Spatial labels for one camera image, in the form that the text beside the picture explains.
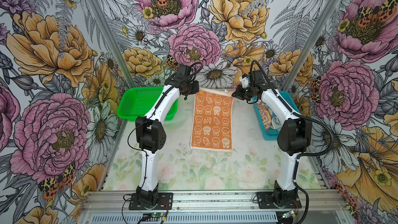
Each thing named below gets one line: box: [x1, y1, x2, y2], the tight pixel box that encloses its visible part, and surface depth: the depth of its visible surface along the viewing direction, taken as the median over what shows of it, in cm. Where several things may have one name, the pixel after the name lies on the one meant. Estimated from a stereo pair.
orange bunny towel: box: [190, 90, 235, 151], surface depth 104 cm
